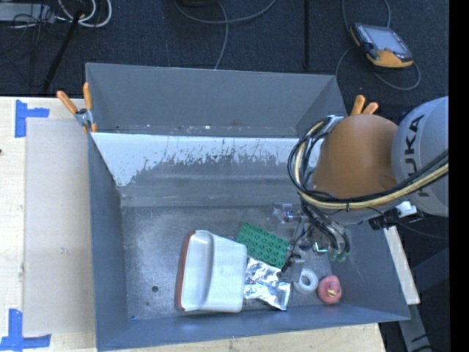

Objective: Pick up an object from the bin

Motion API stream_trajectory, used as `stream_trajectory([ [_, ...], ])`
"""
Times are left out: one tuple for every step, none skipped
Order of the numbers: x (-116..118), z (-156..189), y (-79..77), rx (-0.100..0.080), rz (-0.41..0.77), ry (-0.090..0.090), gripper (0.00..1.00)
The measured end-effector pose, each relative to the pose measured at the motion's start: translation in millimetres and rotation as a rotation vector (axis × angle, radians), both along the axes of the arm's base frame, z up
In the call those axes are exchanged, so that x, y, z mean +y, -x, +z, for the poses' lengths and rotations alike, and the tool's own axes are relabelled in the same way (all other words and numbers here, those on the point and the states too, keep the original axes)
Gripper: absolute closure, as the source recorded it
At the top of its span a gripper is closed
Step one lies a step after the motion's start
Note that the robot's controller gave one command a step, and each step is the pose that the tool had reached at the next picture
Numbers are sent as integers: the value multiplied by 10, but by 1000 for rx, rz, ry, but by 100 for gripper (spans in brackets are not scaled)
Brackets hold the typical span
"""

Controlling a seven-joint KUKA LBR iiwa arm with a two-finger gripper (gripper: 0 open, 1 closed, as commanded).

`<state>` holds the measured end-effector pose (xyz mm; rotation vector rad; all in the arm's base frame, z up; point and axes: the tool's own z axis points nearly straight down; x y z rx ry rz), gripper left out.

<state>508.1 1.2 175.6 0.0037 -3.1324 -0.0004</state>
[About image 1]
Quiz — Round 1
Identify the grey metal bin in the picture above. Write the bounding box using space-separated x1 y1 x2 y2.
84 62 412 351

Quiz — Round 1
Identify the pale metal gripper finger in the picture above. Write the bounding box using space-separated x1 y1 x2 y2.
271 202 302 224
280 252 306 283

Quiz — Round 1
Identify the white tub with orange rim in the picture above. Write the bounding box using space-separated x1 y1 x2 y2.
174 229 248 314

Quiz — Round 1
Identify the white tape roll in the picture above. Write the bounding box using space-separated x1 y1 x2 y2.
292 268 320 295

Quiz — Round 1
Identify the pale wood flat board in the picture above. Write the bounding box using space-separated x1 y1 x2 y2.
22 117 97 339

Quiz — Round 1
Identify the red toy fruit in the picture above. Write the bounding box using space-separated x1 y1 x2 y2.
317 274 344 305

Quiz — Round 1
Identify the crumpled silver foil packet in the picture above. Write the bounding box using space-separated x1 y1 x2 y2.
243 257 292 312

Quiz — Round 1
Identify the green studded flat plate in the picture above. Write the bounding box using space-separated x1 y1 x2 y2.
236 221 291 270

